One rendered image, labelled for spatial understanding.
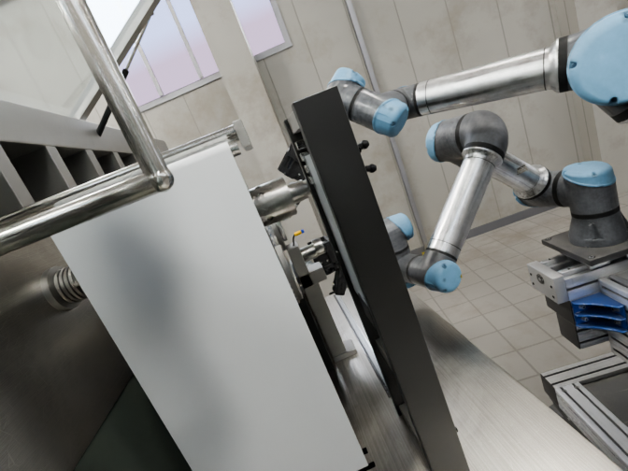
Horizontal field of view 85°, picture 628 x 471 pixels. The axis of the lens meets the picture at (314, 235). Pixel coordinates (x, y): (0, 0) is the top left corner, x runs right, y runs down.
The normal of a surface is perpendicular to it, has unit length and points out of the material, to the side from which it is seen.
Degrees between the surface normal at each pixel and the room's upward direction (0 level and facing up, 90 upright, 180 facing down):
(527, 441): 0
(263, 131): 90
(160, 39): 90
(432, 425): 90
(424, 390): 90
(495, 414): 0
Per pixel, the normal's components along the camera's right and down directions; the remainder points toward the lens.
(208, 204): 0.15, 0.20
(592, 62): -0.65, 0.32
